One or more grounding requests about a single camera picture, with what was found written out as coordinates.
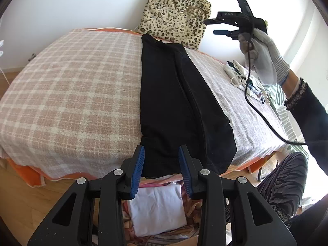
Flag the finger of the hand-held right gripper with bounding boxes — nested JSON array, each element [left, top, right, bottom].
[[213, 29, 242, 41], [204, 11, 247, 25]]

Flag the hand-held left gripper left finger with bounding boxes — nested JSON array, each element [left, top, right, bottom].
[[27, 145, 145, 246]]

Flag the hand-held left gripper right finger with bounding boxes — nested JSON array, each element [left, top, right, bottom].
[[178, 145, 298, 246]]

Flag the black pants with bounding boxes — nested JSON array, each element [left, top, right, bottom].
[[139, 34, 237, 178]]

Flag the person's right forearm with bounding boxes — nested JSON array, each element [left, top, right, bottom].
[[280, 67, 328, 175]]

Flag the person's right hand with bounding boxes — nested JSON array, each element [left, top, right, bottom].
[[238, 28, 290, 85]]

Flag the white cloth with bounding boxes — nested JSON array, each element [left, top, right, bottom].
[[128, 183, 187, 237]]

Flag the leopard print cushion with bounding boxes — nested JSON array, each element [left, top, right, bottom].
[[138, 0, 212, 50]]

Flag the floral folded garment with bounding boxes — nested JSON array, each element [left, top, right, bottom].
[[241, 78, 271, 105]]

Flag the green striped white pillow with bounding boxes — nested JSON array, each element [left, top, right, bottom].
[[265, 84, 306, 157]]

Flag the person's zebra print pants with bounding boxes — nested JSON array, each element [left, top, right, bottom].
[[256, 152, 308, 226]]

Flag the pink plaid blanket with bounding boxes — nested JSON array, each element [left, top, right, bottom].
[[0, 28, 290, 180]]

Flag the white folded garment with drawstring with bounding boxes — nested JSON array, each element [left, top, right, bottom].
[[223, 60, 249, 85]]

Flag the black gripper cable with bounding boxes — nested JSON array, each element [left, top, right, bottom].
[[245, 5, 312, 146]]

